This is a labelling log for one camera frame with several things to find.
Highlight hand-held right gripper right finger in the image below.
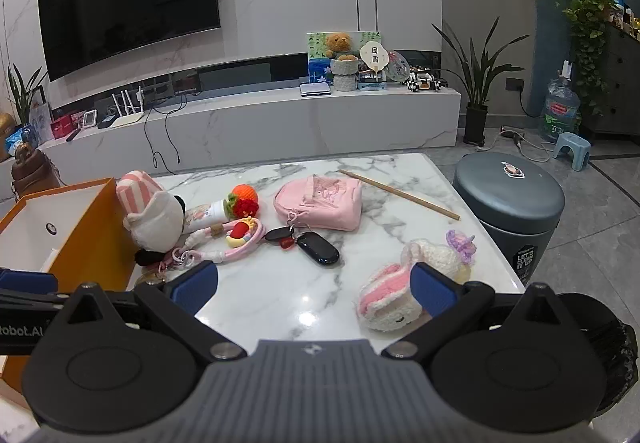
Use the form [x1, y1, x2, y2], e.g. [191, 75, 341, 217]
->
[381, 262, 571, 363]

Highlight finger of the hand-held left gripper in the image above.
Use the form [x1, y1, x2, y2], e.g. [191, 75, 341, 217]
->
[0, 268, 76, 311]

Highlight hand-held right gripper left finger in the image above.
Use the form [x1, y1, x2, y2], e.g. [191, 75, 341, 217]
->
[64, 261, 247, 363]

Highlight white pink knitted pouch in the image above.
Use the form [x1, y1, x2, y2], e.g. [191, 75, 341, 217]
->
[356, 229, 476, 333]

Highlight pink lanyard with charms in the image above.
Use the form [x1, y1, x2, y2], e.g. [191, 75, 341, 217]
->
[160, 217, 266, 274]

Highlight small white printed packet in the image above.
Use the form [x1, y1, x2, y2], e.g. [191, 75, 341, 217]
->
[185, 200, 233, 234]

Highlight white plush toy striped hat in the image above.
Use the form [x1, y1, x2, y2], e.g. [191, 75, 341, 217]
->
[116, 170, 188, 267]

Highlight orange cardboard box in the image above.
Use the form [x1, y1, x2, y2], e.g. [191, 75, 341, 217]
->
[0, 177, 146, 395]

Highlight black car key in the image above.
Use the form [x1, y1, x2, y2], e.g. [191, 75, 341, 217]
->
[295, 231, 341, 267]

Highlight pink fabric pouch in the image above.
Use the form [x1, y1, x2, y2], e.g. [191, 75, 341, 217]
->
[273, 174, 363, 231]

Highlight white marble desktop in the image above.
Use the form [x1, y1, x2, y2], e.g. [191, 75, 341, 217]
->
[127, 150, 526, 341]

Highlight small black key fob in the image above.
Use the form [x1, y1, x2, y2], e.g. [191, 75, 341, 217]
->
[264, 226, 300, 252]

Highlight wooden chopstick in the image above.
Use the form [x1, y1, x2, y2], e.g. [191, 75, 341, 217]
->
[339, 169, 461, 221]

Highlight brown water bottle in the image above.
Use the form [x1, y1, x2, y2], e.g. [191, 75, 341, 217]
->
[11, 143, 63, 201]

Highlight dark grey round stool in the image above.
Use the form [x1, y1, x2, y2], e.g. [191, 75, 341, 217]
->
[452, 152, 566, 286]

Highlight blue snack bag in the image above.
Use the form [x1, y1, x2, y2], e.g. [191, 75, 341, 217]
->
[5, 123, 41, 155]

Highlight gold vase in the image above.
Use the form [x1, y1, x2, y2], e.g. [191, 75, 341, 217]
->
[0, 112, 13, 163]

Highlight red box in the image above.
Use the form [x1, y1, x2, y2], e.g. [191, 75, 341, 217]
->
[50, 116, 76, 140]

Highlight white framed picture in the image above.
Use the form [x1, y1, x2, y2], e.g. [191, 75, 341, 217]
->
[35, 103, 55, 144]

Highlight white router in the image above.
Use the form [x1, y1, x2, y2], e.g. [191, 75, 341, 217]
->
[109, 84, 146, 128]

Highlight tall leafy potted plant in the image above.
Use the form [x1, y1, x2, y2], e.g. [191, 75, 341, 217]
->
[432, 16, 531, 146]

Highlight slim green potted plant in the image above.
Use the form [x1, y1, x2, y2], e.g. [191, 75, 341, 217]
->
[6, 64, 48, 129]

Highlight white marble TV cabinet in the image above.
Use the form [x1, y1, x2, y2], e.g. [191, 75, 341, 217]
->
[10, 86, 462, 189]

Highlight small blue plastic stool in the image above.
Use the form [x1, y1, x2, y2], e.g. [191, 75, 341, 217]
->
[552, 132, 592, 172]

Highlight black white toy car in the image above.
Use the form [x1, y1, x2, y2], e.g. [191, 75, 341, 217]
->
[406, 70, 448, 92]

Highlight blue water jug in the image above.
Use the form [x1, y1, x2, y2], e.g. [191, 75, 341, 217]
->
[540, 60, 582, 142]

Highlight round printed fan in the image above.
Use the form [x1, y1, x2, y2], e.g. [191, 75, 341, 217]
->
[385, 50, 412, 83]

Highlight white paper fan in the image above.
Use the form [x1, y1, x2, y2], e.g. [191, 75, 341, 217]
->
[360, 40, 388, 74]

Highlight green blue painting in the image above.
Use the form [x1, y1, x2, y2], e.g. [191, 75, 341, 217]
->
[306, 30, 381, 85]

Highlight brown teddy bear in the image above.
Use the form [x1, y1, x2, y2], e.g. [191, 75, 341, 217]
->
[325, 32, 357, 61]

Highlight dark drawer cabinet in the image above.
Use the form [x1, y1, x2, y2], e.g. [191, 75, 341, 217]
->
[582, 20, 640, 139]

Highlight green ivy plant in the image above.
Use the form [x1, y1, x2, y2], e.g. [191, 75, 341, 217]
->
[557, 0, 618, 119]

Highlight bottles on cabinet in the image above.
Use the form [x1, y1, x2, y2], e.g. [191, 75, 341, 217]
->
[607, 0, 640, 41]

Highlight black cable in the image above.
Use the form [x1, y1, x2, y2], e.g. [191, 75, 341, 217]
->
[144, 96, 188, 172]

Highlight white cable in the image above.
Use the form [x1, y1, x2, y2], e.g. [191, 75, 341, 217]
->
[517, 136, 557, 165]

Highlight black wall television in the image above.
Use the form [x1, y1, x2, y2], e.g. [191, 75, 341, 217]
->
[37, 0, 222, 82]

